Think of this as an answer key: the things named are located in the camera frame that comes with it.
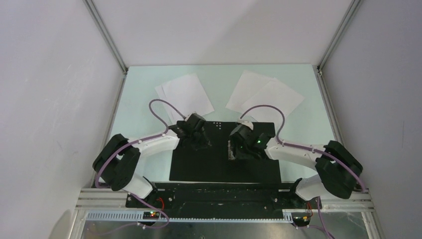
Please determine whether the white paper sheet front right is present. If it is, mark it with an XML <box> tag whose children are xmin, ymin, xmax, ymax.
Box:
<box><xmin>240</xmin><ymin>81</ymin><xmax>305</xmax><ymax>126</ymax></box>

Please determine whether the controller board with leds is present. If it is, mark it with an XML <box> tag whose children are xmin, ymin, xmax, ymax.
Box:
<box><xmin>292</xmin><ymin>215</ymin><xmax>312</xmax><ymax>227</ymax></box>
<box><xmin>142</xmin><ymin>211</ymin><xmax>161</xmax><ymax>220</ymax></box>

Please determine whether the right controller board with LEDs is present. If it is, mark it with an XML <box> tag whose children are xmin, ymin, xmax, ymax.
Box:
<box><xmin>292</xmin><ymin>215</ymin><xmax>312</xmax><ymax>227</ymax></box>

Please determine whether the left controller board with LEDs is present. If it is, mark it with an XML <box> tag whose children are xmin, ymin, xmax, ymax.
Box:
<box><xmin>142</xmin><ymin>211</ymin><xmax>161</xmax><ymax>220</ymax></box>

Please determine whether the left aluminium frame post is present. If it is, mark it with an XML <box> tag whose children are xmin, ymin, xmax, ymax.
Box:
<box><xmin>82</xmin><ymin>0</ymin><xmax>128</xmax><ymax>75</ymax></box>

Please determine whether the aluminium front profile rail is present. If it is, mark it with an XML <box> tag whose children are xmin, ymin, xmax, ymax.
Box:
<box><xmin>76</xmin><ymin>188</ymin><xmax>375</xmax><ymax>212</ymax></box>

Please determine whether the metal folder clip mechanism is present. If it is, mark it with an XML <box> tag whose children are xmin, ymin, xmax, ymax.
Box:
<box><xmin>227</xmin><ymin>140</ymin><xmax>234</xmax><ymax>160</ymax></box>

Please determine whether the black folder with beige cover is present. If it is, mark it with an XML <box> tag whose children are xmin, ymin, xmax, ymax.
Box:
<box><xmin>169</xmin><ymin>121</ymin><xmax>282</xmax><ymax>184</ymax></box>

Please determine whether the white slotted cable duct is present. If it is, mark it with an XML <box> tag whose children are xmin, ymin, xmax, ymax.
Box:
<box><xmin>86</xmin><ymin>210</ymin><xmax>292</xmax><ymax>223</ymax></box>

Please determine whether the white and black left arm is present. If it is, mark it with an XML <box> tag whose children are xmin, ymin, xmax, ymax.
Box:
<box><xmin>93</xmin><ymin>113</ymin><xmax>210</xmax><ymax>208</ymax></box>

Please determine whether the aluminium frame post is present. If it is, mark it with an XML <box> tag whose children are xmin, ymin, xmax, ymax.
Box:
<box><xmin>82</xmin><ymin>0</ymin><xmax>128</xmax><ymax>75</ymax></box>
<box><xmin>317</xmin><ymin>0</ymin><xmax>364</xmax><ymax>72</ymax></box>

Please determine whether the right aluminium frame post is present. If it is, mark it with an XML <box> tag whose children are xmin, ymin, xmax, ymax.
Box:
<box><xmin>317</xmin><ymin>0</ymin><xmax>364</xmax><ymax>72</ymax></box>

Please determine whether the white paper sheet upper left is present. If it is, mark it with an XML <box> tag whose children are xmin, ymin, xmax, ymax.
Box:
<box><xmin>161</xmin><ymin>74</ymin><xmax>214</xmax><ymax>116</ymax></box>

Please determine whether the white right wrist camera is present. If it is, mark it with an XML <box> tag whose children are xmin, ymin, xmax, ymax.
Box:
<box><xmin>237</xmin><ymin>119</ymin><xmax>254</xmax><ymax>130</ymax></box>

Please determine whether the white paper sheet under left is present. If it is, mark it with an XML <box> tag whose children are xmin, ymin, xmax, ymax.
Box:
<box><xmin>155</xmin><ymin>85</ymin><xmax>174</xmax><ymax>124</ymax></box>

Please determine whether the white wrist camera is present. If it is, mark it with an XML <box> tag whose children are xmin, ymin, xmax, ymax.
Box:
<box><xmin>237</xmin><ymin>119</ymin><xmax>254</xmax><ymax>130</ymax></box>
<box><xmin>184</xmin><ymin>113</ymin><xmax>197</xmax><ymax>123</ymax></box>

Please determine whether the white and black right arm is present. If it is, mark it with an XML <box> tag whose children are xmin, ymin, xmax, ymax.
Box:
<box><xmin>229</xmin><ymin>122</ymin><xmax>363</xmax><ymax>208</ymax></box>

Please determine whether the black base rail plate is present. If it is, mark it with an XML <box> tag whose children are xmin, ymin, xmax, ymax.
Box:
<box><xmin>145</xmin><ymin>183</ymin><xmax>320</xmax><ymax>220</ymax></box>

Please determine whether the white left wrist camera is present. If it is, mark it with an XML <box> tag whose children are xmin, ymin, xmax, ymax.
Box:
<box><xmin>184</xmin><ymin>113</ymin><xmax>197</xmax><ymax>123</ymax></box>

